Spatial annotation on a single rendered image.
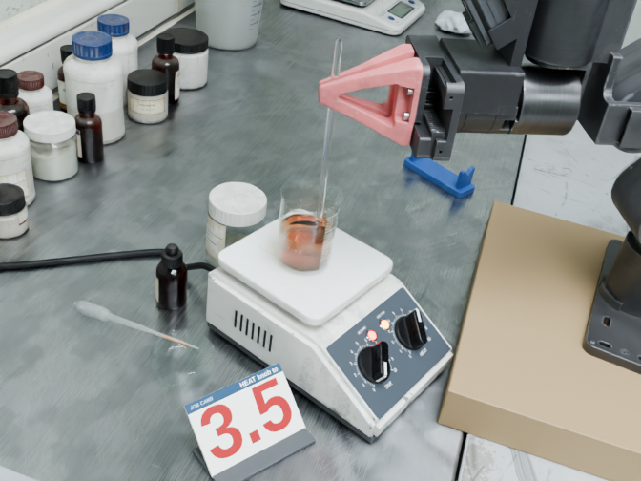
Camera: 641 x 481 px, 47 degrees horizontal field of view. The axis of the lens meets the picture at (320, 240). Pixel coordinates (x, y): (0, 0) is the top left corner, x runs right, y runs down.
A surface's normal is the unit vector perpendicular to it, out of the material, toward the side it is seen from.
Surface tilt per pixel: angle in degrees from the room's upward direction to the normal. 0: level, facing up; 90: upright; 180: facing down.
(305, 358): 90
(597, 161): 0
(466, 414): 90
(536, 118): 99
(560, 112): 81
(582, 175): 0
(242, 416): 40
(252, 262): 0
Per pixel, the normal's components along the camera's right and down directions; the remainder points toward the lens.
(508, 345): 0.13, -0.80
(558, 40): -0.28, 0.55
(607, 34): 0.05, 0.60
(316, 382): -0.62, 0.39
